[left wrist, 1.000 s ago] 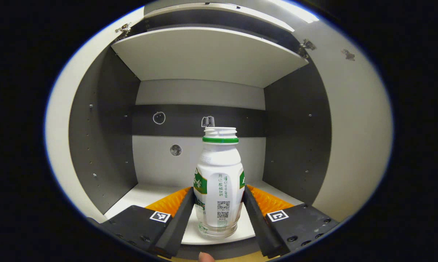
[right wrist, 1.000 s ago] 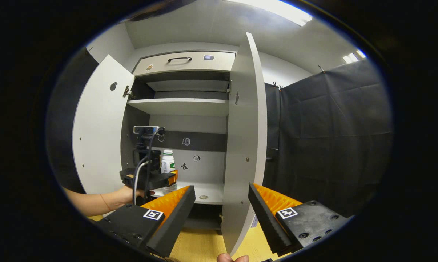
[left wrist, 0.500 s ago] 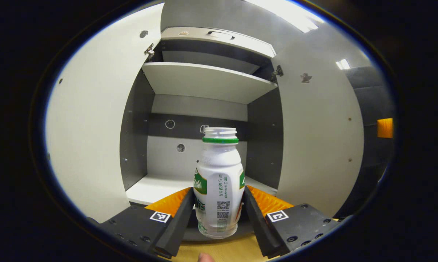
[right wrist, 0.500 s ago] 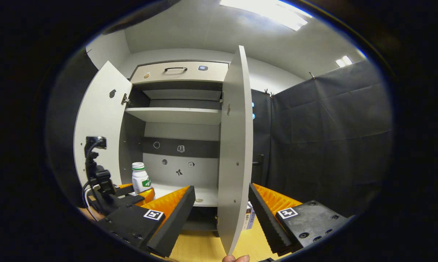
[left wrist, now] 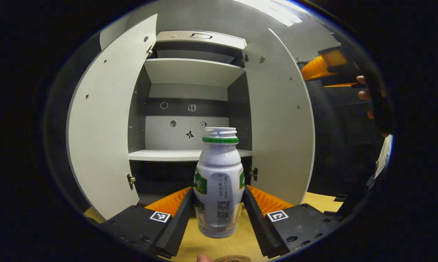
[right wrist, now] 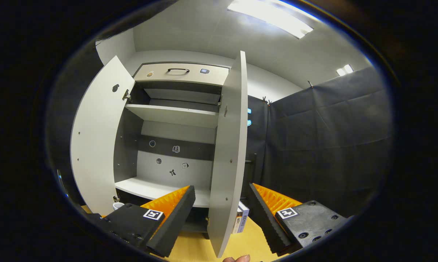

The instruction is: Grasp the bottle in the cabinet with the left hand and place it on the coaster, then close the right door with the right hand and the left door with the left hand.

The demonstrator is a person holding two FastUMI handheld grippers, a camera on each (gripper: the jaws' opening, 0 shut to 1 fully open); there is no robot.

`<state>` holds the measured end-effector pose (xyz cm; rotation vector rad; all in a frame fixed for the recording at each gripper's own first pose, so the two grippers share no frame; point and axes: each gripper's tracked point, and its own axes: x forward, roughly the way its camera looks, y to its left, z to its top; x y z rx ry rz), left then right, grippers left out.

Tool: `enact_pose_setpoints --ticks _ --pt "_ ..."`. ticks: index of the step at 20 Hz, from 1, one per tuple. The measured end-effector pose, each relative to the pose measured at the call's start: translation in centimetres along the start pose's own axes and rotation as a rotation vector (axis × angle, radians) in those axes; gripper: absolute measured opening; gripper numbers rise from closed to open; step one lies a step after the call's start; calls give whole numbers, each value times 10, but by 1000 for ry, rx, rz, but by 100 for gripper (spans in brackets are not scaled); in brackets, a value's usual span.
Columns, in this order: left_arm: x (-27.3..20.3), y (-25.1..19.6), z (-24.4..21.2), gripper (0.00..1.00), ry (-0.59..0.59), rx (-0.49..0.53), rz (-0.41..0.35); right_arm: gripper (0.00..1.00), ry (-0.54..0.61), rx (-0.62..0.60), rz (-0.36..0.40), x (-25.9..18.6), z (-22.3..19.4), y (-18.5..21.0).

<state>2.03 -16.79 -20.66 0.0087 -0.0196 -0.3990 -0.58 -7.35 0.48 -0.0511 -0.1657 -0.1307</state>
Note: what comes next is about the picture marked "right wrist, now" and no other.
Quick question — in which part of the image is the long ceiling light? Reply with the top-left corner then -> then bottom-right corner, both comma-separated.
227,0 -> 314,39

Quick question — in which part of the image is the black backdrop cloth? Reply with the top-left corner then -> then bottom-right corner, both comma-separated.
246,65 -> 394,219

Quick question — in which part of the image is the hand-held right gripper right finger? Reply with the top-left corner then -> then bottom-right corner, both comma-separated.
249,183 -> 350,255

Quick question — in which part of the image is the grey cabinet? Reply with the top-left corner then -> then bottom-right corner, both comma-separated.
113,62 -> 230,237

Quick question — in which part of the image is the white cabinet shelf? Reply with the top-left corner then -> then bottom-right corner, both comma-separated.
114,176 -> 211,208
125,104 -> 219,128

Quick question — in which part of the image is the white and blue carton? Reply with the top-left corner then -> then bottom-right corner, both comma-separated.
233,201 -> 250,234

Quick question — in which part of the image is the beige cabinet drawer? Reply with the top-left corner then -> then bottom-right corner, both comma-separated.
133,63 -> 229,87

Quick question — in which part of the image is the grey cabinet door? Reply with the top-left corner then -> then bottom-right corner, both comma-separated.
207,50 -> 248,258
70,55 -> 136,216

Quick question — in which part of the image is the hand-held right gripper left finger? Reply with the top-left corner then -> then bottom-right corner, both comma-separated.
95,185 -> 196,258

